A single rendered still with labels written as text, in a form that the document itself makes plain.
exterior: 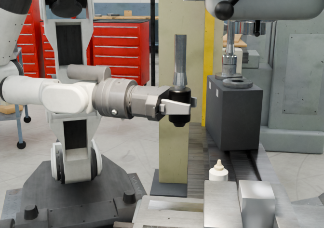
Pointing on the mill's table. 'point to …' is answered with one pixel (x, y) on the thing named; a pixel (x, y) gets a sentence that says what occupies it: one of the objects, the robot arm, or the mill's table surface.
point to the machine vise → (159, 203)
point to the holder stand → (233, 112)
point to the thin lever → (257, 28)
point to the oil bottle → (218, 172)
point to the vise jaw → (221, 205)
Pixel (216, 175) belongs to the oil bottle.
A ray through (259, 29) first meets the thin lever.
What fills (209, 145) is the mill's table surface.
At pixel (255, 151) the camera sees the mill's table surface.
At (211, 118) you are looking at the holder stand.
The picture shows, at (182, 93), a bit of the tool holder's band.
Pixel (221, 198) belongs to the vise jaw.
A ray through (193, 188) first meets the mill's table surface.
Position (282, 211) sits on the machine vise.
